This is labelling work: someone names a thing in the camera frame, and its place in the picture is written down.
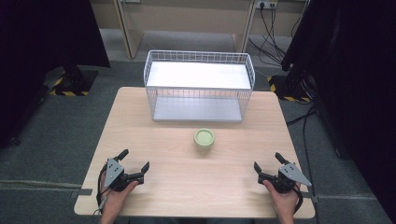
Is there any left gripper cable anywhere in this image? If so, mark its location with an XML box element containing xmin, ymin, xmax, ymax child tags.
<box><xmin>92</xmin><ymin>164</ymin><xmax>110</xmax><ymax>217</ymax></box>

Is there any white wire shelf rack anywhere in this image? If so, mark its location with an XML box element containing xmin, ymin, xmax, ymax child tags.
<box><xmin>143</xmin><ymin>49</ymin><xmax>256</xmax><ymax>123</ymax></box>

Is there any person's right hand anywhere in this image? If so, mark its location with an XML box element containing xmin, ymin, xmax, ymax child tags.
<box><xmin>262</xmin><ymin>179</ymin><xmax>302</xmax><ymax>224</ymax></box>

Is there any person's left hand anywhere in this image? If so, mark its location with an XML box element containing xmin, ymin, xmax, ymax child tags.
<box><xmin>99</xmin><ymin>180</ymin><xmax>140</xmax><ymax>224</ymax></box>

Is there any green cup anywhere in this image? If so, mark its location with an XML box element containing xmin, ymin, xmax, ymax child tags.
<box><xmin>193</xmin><ymin>128</ymin><xmax>216</xmax><ymax>151</ymax></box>

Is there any black floor cable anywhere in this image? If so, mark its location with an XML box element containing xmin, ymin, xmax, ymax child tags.
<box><xmin>286</xmin><ymin>105</ymin><xmax>318</xmax><ymax>203</ymax></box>

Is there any black stand base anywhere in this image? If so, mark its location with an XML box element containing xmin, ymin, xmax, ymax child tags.
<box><xmin>266</xmin><ymin>63</ymin><xmax>316</xmax><ymax>103</ymax></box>
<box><xmin>49</xmin><ymin>64</ymin><xmax>99</xmax><ymax>97</ymax></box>

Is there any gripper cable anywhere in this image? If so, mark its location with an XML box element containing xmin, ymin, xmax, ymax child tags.
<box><xmin>92</xmin><ymin>164</ymin><xmax>110</xmax><ymax>217</ymax></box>
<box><xmin>292</xmin><ymin>186</ymin><xmax>304</xmax><ymax>215</ymax></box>

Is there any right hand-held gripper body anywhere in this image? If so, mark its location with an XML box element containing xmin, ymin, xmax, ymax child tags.
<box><xmin>257</xmin><ymin>161</ymin><xmax>313</xmax><ymax>194</ymax></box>

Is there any beige wooden desk frame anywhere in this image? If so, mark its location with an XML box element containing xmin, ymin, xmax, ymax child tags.
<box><xmin>112</xmin><ymin>0</ymin><xmax>257</xmax><ymax>60</ymax></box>

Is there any white power strip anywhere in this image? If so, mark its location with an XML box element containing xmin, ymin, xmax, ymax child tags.
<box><xmin>256</xmin><ymin>0</ymin><xmax>278</xmax><ymax>9</ymax></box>

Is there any dark curtain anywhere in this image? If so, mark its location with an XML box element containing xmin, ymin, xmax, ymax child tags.
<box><xmin>0</xmin><ymin>0</ymin><xmax>111</xmax><ymax>148</ymax></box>
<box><xmin>281</xmin><ymin>0</ymin><xmax>396</xmax><ymax>224</ymax></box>

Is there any black cable bundle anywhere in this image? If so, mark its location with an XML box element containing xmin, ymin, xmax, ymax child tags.
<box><xmin>247</xmin><ymin>3</ymin><xmax>304</xmax><ymax>68</ymax></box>

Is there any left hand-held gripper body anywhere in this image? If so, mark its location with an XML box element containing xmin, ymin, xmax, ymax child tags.
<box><xmin>104</xmin><ymin>157</ymin><xmax>146</xmax><ymax>192</ymax></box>

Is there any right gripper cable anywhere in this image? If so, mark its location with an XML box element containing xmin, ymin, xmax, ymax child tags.
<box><xmin>292</xmin><ymin>186</ymin><xmax>304</xmax><ymax>215</ymax></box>

